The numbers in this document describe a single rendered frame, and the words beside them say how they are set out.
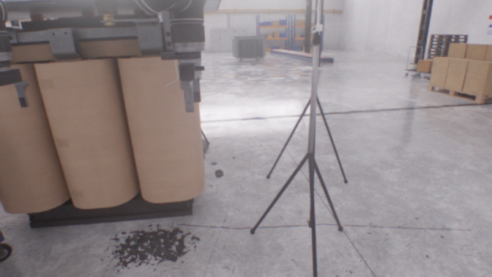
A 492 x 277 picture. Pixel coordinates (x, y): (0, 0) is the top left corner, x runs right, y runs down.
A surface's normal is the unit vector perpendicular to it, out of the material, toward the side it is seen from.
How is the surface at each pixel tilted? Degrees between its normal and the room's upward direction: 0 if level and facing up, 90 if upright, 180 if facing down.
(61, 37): 90
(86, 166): 90
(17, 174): 90
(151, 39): 90
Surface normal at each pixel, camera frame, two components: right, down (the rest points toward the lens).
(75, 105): 0.15, 0.32
